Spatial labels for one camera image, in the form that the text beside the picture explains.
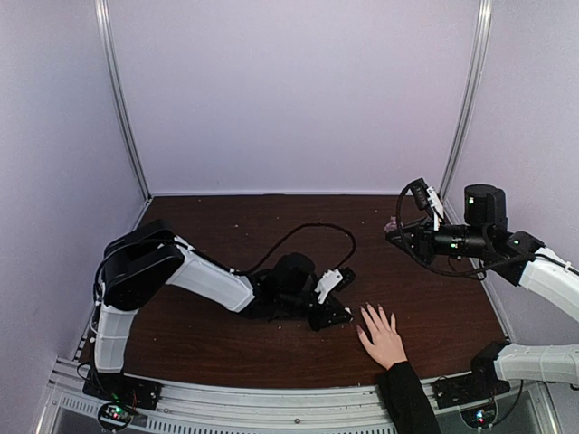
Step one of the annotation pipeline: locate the right green circuit board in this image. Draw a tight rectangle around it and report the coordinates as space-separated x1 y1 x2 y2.
460 402 498 430

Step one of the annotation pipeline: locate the left green circuit board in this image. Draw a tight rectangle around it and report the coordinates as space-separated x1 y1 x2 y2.
97 402 138 431

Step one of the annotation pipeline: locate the aluminium corner post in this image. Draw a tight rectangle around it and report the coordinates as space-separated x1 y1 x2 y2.
94 0 152 203
440 0 493 201

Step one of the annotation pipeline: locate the black braided cable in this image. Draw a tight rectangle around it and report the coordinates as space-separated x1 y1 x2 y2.
395 184 494 278
234 222 357 277

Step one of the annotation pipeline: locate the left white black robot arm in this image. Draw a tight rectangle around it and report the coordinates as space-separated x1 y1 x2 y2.
93 220 356 401

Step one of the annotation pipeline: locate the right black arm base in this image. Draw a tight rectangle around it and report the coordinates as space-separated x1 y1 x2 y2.
432 342 510 409

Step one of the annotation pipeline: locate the left black braided cable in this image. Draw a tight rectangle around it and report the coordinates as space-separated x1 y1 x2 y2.
234 222 357 277

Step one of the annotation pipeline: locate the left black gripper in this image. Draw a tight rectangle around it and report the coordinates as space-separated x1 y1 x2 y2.
279 290 353 333

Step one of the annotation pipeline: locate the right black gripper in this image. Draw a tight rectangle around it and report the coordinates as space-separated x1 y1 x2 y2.
386 216 490 265

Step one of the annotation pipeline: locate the right black braided cable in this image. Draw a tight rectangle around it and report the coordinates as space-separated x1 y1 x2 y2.
395 184 494 278

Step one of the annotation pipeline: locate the green circuit board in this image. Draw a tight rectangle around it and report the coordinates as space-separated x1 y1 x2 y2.
97 402 138 431
460 402 498 430

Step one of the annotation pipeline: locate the person's bare hand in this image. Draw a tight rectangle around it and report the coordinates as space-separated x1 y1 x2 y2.
356 303 408 370

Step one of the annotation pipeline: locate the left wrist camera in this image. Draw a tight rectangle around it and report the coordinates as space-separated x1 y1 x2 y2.
314 267 356 305

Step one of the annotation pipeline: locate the black sleeved forearm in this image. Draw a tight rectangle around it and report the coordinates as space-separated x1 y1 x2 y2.
377 361 441 434

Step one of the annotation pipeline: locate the aluminium front rail frame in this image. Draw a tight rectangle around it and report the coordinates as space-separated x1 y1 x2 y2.
33 360 561 433

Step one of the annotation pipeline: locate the purple nail polish bottle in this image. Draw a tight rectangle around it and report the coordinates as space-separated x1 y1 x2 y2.
384 216 398 233

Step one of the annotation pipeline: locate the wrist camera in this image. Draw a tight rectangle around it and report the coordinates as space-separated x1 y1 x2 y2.
410 178 445 231
314 267 356 305

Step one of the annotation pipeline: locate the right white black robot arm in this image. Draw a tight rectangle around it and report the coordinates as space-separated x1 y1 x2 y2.
384 178 578 400

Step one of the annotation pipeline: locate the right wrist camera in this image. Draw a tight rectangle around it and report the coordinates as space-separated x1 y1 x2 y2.
410 178 445 231

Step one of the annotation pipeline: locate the left aluminium corner post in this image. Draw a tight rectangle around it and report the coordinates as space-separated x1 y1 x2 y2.
94 0 152 203

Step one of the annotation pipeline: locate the right aluminium corner post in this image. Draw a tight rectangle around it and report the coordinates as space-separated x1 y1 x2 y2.
440 0 493 201

